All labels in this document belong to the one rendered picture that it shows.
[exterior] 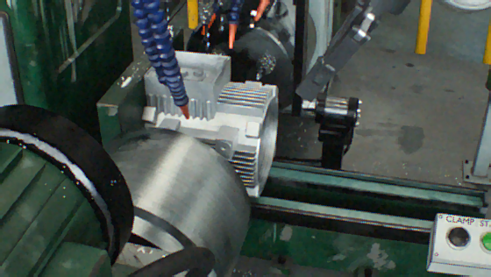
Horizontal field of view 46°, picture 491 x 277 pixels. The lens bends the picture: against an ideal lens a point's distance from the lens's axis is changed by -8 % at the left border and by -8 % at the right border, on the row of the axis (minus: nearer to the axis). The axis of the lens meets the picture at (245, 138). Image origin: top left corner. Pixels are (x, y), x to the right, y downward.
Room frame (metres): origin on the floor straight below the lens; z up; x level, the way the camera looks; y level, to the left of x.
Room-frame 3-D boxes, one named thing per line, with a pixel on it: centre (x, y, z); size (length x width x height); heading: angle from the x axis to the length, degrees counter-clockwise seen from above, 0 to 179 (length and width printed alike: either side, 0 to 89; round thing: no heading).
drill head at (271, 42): (1.24, -0.03, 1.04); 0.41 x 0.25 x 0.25; 165
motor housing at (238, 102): (0.92, 0.06, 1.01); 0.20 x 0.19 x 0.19; 75
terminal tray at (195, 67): (0.93, 0.10, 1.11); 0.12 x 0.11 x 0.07; 75
